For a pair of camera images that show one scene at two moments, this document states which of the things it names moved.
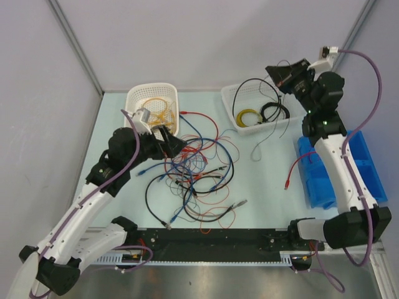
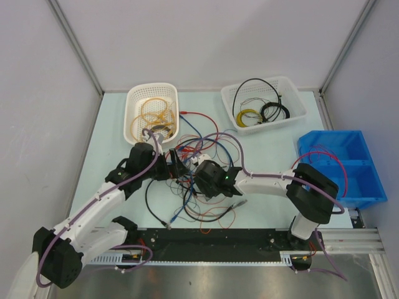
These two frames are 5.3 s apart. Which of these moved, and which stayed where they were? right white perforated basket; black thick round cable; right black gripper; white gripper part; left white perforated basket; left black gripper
Moved: white gripper part; left black gripper; right black gripper
Stayed: left white perforated basket; black thick round cable; right white perforated basket
